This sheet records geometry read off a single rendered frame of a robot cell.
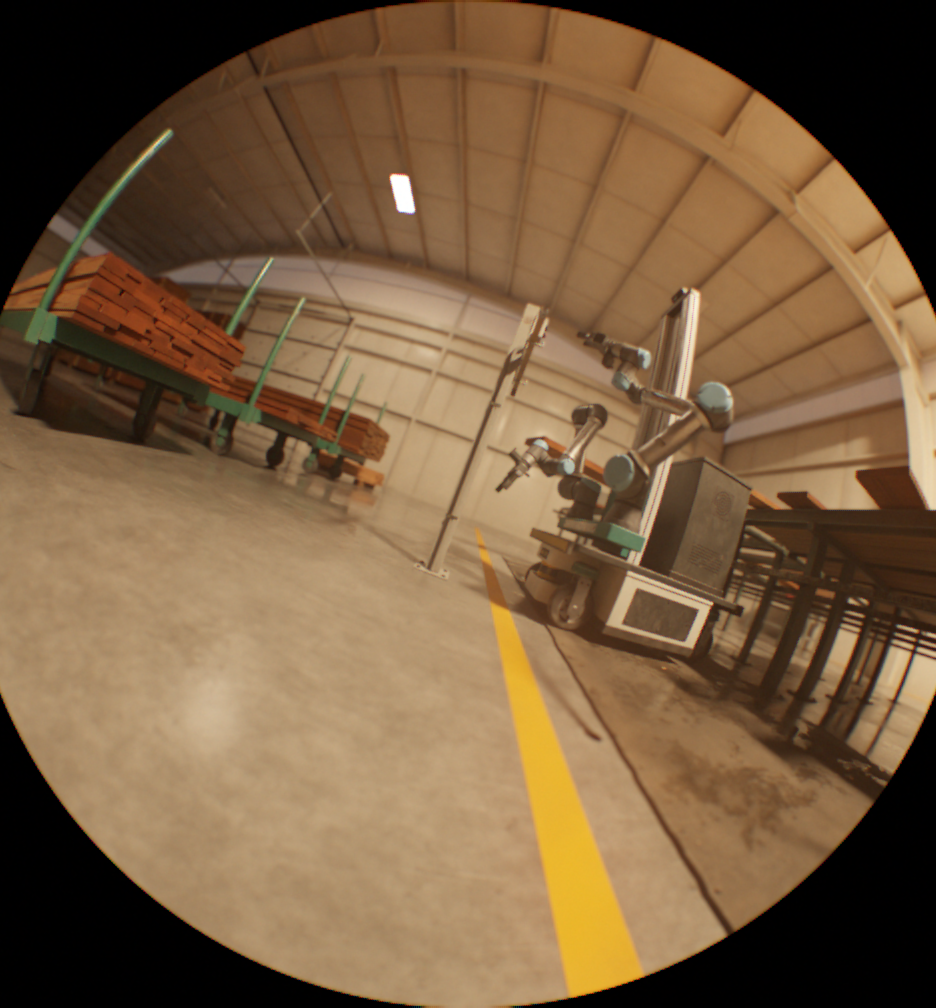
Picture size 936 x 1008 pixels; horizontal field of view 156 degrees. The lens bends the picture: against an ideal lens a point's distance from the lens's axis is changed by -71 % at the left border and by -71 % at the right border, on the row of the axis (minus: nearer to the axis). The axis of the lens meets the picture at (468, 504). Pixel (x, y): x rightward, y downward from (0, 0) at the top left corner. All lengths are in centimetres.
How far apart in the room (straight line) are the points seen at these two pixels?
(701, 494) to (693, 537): 18
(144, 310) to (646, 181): 735
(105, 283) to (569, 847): 171
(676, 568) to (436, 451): 894
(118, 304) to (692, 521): 230
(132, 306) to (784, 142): 731
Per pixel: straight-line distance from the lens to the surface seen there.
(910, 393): 790
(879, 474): 137
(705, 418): 120
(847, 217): 762
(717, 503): 157
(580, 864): 45
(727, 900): 53
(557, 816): 49
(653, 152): 727
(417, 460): 996
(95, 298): 145
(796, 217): 655
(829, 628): 217
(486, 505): 976
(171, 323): 161
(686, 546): 147
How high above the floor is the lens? 32
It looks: level
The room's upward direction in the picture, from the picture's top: 21 degrees clockwise
